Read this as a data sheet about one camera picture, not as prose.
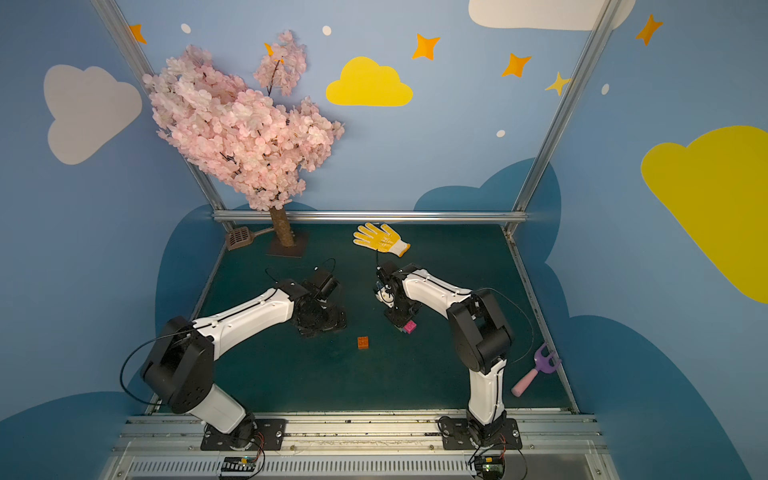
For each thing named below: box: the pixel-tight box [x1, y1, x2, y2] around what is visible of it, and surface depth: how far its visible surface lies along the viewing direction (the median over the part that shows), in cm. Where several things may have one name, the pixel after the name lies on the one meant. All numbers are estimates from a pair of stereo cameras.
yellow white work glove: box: [353, 222, 411, 257], surface depth 121 cm
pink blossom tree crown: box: [142, 30, 345, 212], surface depth 76 cm
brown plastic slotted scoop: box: [226, 226, 275, 251], surface depth 117 cm
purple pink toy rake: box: [511, 343, 562, 397], surface depth 88 cm
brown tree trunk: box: [269, 206, 294, 247], surface depth 110 cm
